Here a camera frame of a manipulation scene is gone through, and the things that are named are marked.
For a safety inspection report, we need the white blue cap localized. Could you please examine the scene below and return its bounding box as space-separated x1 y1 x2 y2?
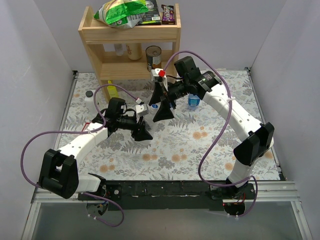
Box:
150 104 159 111

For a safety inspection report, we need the clear plastic bottle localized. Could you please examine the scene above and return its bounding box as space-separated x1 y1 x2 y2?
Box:
144 105 159 140

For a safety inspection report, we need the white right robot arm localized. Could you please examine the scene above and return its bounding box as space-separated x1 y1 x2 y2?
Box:
149 56 275 199

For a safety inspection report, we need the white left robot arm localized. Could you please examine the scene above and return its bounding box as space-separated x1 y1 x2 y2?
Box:
38 97 153 200

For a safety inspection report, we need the yellow squeeze bottle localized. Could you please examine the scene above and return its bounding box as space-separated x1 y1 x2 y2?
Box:
107 80 119 99

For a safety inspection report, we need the white bottle black cap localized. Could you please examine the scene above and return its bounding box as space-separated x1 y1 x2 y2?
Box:
84 89 102 115

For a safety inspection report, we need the beige cylinder bottle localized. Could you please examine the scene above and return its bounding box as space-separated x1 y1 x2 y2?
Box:
126 43 142 61

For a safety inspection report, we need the red rectangular box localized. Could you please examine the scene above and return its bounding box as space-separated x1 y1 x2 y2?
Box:
81 122 90 132

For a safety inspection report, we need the tin can with label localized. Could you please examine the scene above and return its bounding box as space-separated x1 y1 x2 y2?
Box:
145 45 162 72

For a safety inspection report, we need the floral tablecloth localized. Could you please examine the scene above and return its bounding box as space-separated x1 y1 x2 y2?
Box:
64 70 280 181

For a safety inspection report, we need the wooden shelf rack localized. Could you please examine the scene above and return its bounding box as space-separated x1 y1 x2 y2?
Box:
77 3 182 104

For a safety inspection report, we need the brown candy bar pack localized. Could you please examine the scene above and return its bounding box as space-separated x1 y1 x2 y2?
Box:
161 4 176 25

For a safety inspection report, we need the black snack box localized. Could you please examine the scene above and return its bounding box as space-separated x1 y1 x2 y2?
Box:
136 0 162 26

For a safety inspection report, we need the green chip bag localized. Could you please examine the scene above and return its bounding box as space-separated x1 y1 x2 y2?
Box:
93 0 149 29

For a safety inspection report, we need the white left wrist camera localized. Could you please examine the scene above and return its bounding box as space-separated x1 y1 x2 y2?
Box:
135 98 149 118

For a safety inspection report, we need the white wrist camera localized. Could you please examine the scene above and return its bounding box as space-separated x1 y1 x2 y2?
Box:
150 68 168 90
135 98 149 118

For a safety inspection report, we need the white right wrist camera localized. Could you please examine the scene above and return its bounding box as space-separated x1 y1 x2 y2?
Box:
150 68 168 90

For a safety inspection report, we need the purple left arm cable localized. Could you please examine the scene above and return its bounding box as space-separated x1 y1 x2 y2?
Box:
20 84 145 228

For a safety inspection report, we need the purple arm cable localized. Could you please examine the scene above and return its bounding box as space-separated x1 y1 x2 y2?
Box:
163 51 258 217
20 84 145 228

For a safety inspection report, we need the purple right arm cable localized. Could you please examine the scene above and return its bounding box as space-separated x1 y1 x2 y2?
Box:
163 51 258 217

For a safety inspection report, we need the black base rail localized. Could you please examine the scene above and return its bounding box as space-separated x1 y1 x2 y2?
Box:
77 178 261 218

